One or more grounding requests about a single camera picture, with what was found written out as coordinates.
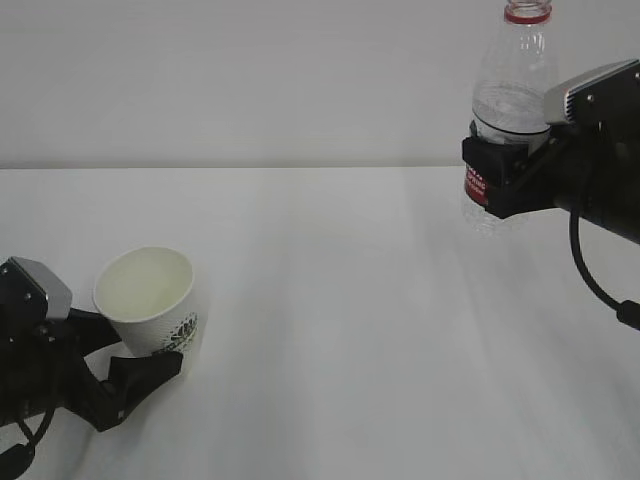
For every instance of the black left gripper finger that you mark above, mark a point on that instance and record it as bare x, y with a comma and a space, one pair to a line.
93, 331
130, 381

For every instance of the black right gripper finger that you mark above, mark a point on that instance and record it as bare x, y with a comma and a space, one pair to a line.
491, 170

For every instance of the white paper coffee cup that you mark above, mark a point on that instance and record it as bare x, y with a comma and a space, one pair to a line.
147, 294

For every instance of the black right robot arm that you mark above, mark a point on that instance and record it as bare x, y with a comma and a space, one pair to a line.
592, 155

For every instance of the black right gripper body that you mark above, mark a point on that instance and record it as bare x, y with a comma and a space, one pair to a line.
591, 170

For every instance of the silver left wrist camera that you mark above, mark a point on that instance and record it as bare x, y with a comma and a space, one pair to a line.
55, 292

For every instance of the clear plastic water bottle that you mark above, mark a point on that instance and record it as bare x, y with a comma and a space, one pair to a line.
519, 65

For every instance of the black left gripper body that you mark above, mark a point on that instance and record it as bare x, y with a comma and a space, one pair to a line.
42, 369

